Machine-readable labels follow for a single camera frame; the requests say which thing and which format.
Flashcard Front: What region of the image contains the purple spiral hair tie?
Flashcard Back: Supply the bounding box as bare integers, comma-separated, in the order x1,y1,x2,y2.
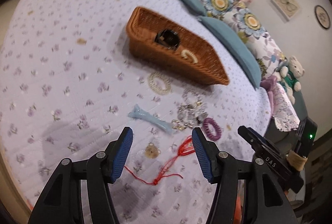
202,117,223,140

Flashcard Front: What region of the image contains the red string bracelet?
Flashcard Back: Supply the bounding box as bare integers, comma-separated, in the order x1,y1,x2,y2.
124,135,196,186

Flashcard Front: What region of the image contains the silver chain jewelry pile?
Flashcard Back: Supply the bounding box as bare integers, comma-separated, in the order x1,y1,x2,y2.
172,101,208,131

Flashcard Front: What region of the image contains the small gold pendant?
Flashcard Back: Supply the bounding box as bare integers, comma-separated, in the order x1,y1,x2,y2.
144,142,160,159

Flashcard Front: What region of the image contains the light blue hair clip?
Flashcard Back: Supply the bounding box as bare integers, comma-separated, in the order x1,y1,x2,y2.
128,104,173,134

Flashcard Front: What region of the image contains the cream ring bracelet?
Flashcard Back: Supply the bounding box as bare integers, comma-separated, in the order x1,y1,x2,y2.
181,49,198,65

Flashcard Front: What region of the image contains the clear beaded bracelet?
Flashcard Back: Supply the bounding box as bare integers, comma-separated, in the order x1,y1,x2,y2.
147,72,172,96

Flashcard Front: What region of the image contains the black wrist watch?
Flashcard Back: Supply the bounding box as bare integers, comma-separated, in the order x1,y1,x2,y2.
154,29,180,50

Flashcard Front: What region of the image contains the black tracker with green light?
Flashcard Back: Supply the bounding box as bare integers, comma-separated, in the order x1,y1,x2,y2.
292,117,317,158

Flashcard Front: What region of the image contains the pink ruffled pillow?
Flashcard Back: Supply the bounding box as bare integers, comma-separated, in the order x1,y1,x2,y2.
261,76,300,132

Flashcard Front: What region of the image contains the white teddy bear green shirt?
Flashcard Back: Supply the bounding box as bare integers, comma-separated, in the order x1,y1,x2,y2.
279,56,305,104

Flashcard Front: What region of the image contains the right teal pillow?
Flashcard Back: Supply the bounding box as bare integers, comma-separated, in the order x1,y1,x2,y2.
198,16,261,89

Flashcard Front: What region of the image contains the brown wicker basket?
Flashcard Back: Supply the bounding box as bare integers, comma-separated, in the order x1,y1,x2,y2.
126,7,229,85

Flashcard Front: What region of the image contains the right floral pillow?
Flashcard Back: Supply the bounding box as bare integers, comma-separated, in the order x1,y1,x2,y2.
222,3,286,78

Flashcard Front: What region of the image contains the lilac floral bedspread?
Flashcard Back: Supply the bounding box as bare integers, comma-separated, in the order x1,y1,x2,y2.
1,0,271,223

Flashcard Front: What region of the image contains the round wall picture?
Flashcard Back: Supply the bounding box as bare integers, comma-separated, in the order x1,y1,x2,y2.
315,5,331,30

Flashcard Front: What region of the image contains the butterfly picture frame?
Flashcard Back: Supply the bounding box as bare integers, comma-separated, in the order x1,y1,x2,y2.
271,0,301,21

